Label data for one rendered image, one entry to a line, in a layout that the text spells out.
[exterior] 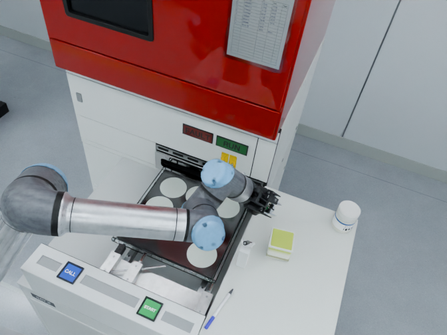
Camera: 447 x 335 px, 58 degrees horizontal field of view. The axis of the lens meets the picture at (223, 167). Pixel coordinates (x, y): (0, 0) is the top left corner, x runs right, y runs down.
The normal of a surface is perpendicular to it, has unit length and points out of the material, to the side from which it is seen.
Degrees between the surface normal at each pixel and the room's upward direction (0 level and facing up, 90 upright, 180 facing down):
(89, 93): 90
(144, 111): 90
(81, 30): 90
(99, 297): 0
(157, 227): 53
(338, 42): 90
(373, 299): 0
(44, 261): 0
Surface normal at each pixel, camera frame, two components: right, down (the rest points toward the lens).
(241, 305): 0.10, -0.68
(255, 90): -0.37, 0.66
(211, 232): 0.18, 0.27
